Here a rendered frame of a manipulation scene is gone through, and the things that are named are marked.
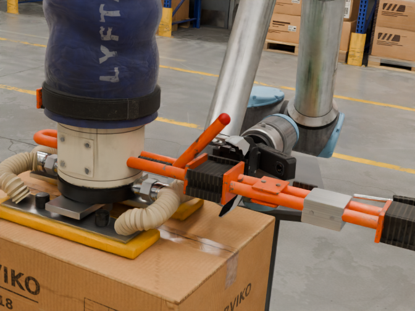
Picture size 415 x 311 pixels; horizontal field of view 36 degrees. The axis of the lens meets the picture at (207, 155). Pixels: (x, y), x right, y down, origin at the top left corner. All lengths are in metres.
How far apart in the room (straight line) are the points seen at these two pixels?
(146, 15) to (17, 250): 0.49
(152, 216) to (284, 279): 1.95
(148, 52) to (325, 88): 0.76
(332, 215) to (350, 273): 2.11
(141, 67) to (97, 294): 0.41
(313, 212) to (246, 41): 0.57
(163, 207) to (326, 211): 0.29
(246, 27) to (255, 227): 0.49
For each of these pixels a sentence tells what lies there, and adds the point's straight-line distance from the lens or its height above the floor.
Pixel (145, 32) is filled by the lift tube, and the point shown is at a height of 1.33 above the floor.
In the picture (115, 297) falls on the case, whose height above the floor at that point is 0.91.
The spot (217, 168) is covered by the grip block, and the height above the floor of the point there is 1.09.
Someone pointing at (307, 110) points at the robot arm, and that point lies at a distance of 1.89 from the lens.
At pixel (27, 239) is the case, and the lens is 1.24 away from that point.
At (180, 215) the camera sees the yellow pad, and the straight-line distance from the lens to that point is 1.31.
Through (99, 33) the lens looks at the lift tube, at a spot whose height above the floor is 1.33.
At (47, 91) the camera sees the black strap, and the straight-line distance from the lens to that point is 1.22.
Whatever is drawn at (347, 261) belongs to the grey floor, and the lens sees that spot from 3.30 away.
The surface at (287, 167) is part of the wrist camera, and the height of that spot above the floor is 1.09.
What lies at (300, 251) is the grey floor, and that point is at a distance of 3.32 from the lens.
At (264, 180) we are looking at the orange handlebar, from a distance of 1.15.
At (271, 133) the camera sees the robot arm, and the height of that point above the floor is 1.11.
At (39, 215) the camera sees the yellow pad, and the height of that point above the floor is 0.97.
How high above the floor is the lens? 1.51
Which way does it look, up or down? 20 degrees down
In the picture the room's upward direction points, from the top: 4 degrees clockwise
